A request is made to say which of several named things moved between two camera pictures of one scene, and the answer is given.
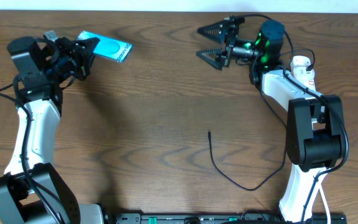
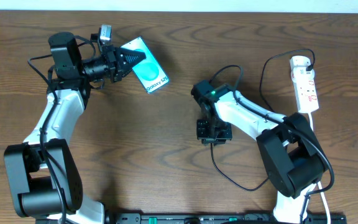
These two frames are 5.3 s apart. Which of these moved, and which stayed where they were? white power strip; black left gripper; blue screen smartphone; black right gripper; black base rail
Moved: blue screen smartphone; black right gripper; black left gripper
Stayed: black base rail; white power strip
